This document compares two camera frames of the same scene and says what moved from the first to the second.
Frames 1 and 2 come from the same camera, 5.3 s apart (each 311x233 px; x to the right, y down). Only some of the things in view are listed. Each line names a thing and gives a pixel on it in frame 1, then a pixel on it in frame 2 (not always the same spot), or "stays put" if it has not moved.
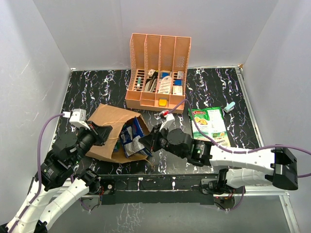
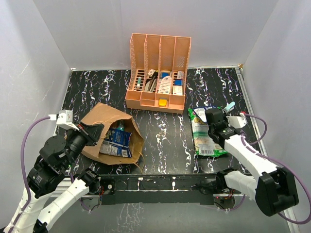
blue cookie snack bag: [130, 136] -> [116, 143]
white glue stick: [139, 83] stays put
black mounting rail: [157, 189] stays put
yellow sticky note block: [163, 102] stays put
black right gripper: [151, 141] -> [226, 119]
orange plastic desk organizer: [158, 67] stays put
